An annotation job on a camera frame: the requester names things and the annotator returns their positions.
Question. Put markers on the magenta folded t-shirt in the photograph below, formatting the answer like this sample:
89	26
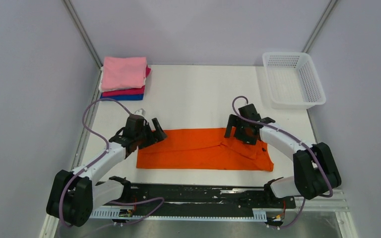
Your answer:
125	91

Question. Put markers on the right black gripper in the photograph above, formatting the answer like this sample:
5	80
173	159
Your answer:
232	122

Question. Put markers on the aluminium frame post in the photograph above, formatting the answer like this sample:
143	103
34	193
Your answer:
328	11
82	31

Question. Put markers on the left aluminium frame post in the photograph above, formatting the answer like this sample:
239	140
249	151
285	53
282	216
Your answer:
82	31

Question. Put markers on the orange t-shirt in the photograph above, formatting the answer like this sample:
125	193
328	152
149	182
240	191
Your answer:
204	149

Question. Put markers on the white plastic basket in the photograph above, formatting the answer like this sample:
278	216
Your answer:
292	81

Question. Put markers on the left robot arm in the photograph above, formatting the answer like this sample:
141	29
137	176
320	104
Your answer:
77	193

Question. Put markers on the pink folded t-shirt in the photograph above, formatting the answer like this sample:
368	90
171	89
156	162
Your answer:
123	73

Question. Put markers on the blue folded t-shirt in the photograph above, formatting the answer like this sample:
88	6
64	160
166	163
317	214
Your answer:
136	97

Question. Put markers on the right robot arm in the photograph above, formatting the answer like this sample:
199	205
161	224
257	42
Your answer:
315	173

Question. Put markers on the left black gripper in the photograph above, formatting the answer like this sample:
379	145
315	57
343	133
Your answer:
160	134

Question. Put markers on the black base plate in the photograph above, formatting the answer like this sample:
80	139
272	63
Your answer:
188	201

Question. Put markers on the right aluminium frame post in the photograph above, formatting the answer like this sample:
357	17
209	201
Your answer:
328	11

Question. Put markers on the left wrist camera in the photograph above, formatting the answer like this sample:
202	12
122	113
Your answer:
140	112

